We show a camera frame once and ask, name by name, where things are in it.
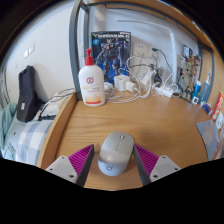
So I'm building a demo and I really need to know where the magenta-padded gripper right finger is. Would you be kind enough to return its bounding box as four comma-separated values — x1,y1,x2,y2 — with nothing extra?
132,143,181,187

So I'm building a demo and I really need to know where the blue white checkered bedding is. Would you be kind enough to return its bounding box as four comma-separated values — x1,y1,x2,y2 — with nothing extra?
6,88,76,166

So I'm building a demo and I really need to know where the white wall switch plate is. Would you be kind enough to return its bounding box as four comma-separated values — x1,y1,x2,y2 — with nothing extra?
23,42,36,59

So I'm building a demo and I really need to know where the white cable bundle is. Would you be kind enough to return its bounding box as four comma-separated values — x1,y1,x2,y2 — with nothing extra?
106,54,174,104

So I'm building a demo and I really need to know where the grey metal desk frame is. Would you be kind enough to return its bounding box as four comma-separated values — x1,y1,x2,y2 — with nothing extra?
68,0,216,101

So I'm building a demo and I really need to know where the white red-capped pump lotion bottle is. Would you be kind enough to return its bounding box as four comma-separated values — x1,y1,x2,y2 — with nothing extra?
77,48,107,108

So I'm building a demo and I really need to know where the blue robot model kit box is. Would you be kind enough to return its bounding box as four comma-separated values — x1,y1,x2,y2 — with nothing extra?
90,30,132,84

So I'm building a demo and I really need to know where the white blue-capped tube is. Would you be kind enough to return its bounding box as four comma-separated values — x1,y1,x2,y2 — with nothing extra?
194,79,202,98

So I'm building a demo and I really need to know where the white desk lamp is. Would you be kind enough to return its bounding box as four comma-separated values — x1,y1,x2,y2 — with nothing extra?
115,18,179,73

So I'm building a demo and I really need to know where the white power strip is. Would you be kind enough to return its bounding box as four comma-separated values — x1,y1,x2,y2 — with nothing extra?
153,85,174,99

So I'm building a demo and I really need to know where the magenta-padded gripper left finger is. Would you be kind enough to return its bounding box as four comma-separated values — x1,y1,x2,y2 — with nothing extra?
45,143,96,188

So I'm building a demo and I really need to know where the red yellow-lidded chips can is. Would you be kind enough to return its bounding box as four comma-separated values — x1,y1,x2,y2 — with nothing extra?
211,90,224,121

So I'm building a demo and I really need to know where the golden robot model figure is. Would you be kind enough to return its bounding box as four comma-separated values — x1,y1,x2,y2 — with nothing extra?
177,54,201,96

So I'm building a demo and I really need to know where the colourful model kit box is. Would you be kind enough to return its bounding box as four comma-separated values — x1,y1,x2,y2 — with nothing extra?
182,44,193,58

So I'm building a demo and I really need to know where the black bag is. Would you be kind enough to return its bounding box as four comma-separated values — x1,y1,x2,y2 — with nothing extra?
16,65,43,124

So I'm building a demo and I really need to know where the blue packet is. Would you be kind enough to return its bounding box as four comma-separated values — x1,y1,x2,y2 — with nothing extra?
201,101,213,114

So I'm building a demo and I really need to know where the blue spray bottle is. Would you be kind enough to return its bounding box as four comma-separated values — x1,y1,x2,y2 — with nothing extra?
199,72,213,104

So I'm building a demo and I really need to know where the grey computer mouse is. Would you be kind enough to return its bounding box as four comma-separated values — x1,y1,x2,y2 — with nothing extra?
97,131,135,177

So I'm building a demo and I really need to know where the teal blanket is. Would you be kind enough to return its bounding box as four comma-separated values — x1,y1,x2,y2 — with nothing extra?
0,102,18,158

